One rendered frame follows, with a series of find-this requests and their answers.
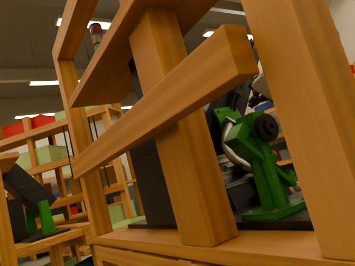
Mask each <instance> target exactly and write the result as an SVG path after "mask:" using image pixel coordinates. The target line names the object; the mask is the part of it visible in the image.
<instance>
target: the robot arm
mask: <svg viewBox="0 0 355 266"><path fill-rule="evenodd" d="M326 2H327V4H328V6H329V5H330V2H331V0H326ZM248 87H249V88H250V89H251V90H252V92H253V96H252V97H251V98H250V99H249V100H248V102H249V104H248V107H250V108H253V107H254V106H255V107H256V106H257V105H258V104H259V103H262V102H264V101H270V102H272V103H273V100H272V96H271V94H270V91H269V88H268V84H267V81H266V78H265V75H264V72H263V69H261V70H260V72H259V74H257V75H256V76H254V78H253V80H252V81H251V82H250V83H248ZM259 94H261V96H260V95H259Z"/></svg>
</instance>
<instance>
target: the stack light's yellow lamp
mask: <svg viewBox="0 0 355 266"><path fill-rule="evenodd" d="M103 37H104V35H103V34H102V33H94V34H93V35H92V36H91V39H92V43H93V46H95V45H96V44H98V43H100V42H101V41H102V39H103Z"/></svg>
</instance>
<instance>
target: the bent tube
mask: <svg viewBox="0 0 355 266"><path fill-rule="evenodd" d="M221 123H222V124H224V125H225V127H224V129H223V132H222V135H221V147H222V150H223V152H224V154H225V155H226V157H227V158H228V159H229V160H230V161H231V162H232V163H233V164H234V165H236V166H237V167H240V166H242V165H246V166H248V167H250V168H249V172H250V173H252V170H251V166H250V164H249V163H248V162H246V161H245V160H243V159H241V158H239V157H238V156H237V155H236V154H235V153H234V152H233V150H232V149H231V148H229V147H228V146H227V145H226V144H224V143H223V142H224V140H225V138H226V136H227V134H228V132H229V130H230V128H231V127H233V126H236V122H235V121H234V120H232V119H231V118H229V117H227V116H226V117H225V118H224V120H223V121H222V122H221ZM252 174H253V173H252Z"/></svg>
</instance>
